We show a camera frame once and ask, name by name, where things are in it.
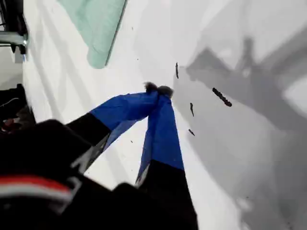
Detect red and white wire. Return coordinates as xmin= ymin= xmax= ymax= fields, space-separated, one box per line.
xmin=0 ymin=175 xmax=74 ymax=201

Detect black clamp with metal bar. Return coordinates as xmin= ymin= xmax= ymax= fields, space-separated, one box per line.
xmin=0 ymin=0 xmax=30 ymax=63

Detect black box with thin wires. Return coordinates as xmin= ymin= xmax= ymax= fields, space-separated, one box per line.
xmin=0 ymin=83 xmax=37 ymax=134

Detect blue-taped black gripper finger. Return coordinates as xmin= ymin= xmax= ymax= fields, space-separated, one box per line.
xmin=135 ymin=85 xmax=199 ymax=230
xmin=65 ymin=81 xmax=159 ymax=170

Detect pale green T-shirt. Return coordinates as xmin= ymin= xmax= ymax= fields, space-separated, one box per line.
xmin=57 ymin=0 xmax=129 ymax=69

